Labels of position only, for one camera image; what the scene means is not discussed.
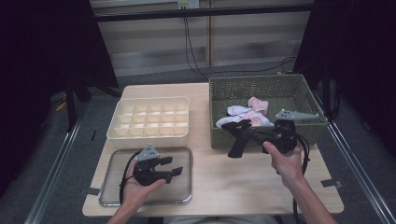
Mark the black sock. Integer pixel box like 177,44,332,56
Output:
221,119,253,159

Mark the person's left hand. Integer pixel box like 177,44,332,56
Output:
122,161,167,209

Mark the white wall socket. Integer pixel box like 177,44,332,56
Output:
177,0,200,9

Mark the black metal stand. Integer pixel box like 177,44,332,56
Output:
64,74,122,132
321,71,340,120

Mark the black curtain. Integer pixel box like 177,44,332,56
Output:
292,0,396,157
0,0,120,197

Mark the pink sock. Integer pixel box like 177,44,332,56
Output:
242,111,266,127
247,96,270,116

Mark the metal floor rail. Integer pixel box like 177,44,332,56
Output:
24,102,92,224
312,91,396,224

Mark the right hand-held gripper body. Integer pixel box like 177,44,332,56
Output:
258,108,320,155

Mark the clear plastic lid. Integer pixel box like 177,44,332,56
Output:
98,147,193,207

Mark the black wall cable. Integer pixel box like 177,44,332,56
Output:
183,17,298,81

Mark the black horizontal bar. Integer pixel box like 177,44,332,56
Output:
92,3,316,22

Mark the cream divided storage box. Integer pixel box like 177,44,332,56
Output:
106,96,191,149

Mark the right hand-held gripper cable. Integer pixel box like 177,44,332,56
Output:
291,133,311,224

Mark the person's right hand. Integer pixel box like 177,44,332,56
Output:
262,141,307,188

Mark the green woven basket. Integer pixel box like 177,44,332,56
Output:
208,73,329,149

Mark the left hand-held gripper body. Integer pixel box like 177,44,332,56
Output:
132,143,174,187

